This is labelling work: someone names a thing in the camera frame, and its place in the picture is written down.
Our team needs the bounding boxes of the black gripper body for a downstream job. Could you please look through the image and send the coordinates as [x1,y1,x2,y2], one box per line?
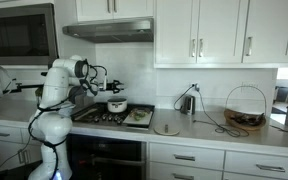
[103,82,115,91]

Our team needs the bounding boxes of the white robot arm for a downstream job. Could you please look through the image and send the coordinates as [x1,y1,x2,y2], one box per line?
[28,55,122,180]

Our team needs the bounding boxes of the white cooking pot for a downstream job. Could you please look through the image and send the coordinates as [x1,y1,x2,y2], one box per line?
[107,98,127,113]

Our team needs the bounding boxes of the round wooden pot lid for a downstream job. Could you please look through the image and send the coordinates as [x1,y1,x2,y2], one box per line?
[154,124,180,136]

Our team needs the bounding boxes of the wooden spatula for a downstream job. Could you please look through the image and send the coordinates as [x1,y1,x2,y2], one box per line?
[74,108,97,121]

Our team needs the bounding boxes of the white cutting board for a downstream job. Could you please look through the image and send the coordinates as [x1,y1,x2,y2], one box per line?
[123,108,153,128]

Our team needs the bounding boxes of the green vegetable pieces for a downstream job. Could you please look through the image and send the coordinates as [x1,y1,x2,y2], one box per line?
[134,111,147,121]

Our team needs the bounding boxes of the black gas stovetop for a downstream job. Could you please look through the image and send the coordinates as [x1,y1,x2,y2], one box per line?
[71,103,155,126]

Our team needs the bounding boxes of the steel range hood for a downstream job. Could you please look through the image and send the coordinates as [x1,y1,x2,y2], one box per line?
[62,18,154,43]

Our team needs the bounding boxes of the black oven door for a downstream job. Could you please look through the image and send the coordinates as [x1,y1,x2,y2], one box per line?
[67,134,146,180]

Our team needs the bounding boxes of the steel electric kettle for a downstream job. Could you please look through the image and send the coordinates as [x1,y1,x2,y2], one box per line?
[180,95,195,115]

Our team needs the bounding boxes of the black microwave oven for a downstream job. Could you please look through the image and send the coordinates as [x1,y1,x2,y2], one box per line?
[0,3,58,65]

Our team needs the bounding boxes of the black camera tripod mount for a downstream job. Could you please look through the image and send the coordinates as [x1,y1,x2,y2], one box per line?
[3,72,47,94]

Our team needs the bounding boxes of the black kettle power cable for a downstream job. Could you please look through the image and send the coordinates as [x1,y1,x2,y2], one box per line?
[172,83,251,138]

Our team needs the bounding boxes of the wicker basket with handle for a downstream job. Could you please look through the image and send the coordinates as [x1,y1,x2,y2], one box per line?
[223,85,267,131]

